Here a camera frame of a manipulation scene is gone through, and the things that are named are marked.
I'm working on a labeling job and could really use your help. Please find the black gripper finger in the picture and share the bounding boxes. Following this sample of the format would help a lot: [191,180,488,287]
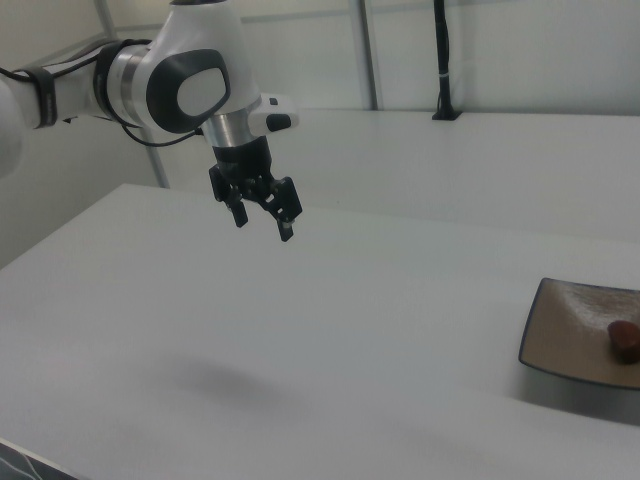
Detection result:
[208,166,250,230]
[259,175,305,245]

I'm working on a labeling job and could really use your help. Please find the black cable strap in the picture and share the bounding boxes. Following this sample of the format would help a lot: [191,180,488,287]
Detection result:
[27,67,60,130]

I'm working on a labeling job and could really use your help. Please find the square brown ceramic plate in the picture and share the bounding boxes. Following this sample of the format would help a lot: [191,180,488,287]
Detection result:
[517,277,640,391]

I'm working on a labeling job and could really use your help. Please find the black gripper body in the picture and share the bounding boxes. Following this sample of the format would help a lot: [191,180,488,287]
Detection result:
[211,137,275,200]

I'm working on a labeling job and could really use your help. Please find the small brown round food item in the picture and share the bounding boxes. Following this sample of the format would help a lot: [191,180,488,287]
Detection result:
[606,319,640,363]

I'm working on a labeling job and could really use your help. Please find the dark patterned mat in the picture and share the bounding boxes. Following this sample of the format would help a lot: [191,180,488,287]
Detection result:
[0,437,72,480]

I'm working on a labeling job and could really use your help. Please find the grey metal partition post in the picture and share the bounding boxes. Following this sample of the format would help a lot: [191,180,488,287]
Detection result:
[348,0,385,111]

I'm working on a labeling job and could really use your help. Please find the black pole stand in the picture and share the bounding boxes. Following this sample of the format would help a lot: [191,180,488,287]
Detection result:
[431,0,464,123]

